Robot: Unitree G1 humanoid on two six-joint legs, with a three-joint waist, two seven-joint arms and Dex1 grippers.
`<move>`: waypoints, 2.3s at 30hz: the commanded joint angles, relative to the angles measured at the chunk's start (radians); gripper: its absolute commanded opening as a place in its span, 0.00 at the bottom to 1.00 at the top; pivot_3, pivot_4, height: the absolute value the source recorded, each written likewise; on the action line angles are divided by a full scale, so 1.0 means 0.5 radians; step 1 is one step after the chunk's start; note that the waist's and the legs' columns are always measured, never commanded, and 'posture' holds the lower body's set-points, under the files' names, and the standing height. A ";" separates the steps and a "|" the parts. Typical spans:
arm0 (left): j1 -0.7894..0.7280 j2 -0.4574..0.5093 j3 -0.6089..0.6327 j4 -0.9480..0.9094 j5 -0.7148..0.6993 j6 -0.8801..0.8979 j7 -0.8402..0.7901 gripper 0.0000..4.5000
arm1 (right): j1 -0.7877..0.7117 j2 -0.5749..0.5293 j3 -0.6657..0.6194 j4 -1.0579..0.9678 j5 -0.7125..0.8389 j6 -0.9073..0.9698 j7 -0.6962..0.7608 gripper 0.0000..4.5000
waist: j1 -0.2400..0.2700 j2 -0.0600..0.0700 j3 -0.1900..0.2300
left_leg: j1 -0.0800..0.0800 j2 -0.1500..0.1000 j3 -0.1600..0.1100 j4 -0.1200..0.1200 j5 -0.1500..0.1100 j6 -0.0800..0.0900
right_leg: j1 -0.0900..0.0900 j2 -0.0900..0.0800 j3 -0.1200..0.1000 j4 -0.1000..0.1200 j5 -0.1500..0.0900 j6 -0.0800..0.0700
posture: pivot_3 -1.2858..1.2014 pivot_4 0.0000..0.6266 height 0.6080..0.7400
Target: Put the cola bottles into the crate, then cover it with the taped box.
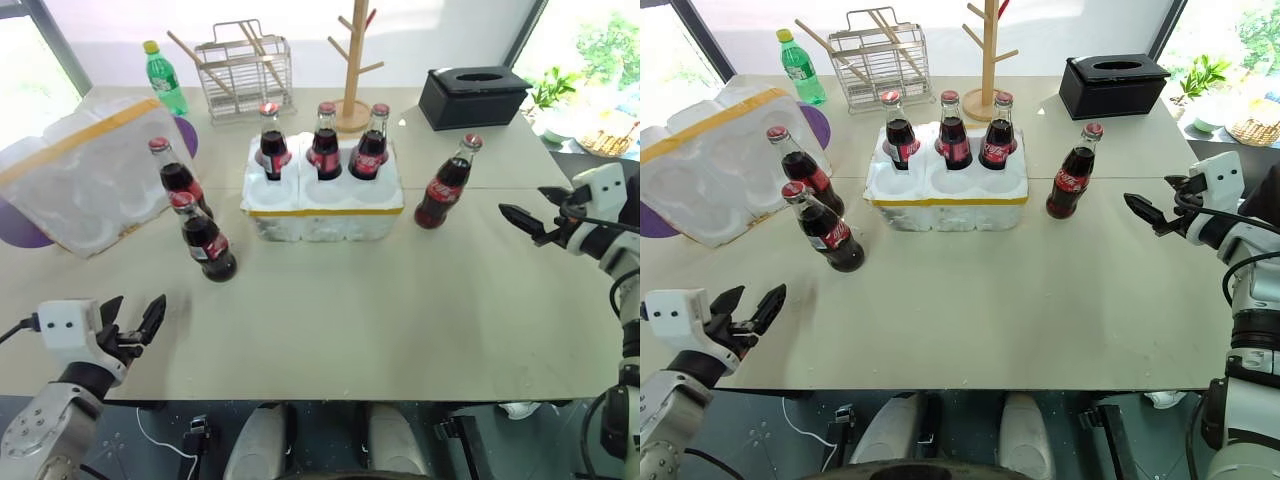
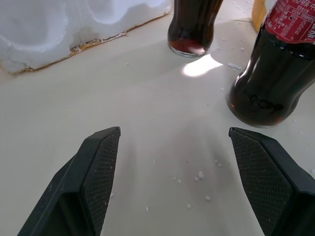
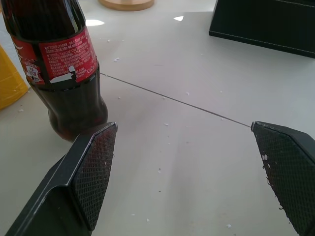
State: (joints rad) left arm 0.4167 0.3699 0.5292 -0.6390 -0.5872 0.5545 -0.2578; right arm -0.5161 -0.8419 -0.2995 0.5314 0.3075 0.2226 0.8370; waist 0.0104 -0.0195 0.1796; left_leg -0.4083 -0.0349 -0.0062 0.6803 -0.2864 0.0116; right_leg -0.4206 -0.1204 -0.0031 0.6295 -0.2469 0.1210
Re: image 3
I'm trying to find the black leather box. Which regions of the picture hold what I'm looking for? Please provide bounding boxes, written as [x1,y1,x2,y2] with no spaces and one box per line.
[208,0,315,59]

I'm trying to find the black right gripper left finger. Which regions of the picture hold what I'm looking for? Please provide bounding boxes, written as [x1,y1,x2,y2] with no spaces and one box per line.
[4,121,118,236]

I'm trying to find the yellow plastic container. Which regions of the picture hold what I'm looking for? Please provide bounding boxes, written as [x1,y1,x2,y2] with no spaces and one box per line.
[0,45,30,111]

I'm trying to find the round wooden base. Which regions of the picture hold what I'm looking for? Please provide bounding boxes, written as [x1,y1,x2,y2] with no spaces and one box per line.
[98,0,155,11]

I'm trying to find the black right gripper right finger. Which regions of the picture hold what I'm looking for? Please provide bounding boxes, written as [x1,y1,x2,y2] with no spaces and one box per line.
[251,120,315,236]

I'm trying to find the cola bottle with red label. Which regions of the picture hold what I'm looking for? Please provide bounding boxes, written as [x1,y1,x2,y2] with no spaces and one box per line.
[1,0,109,143]

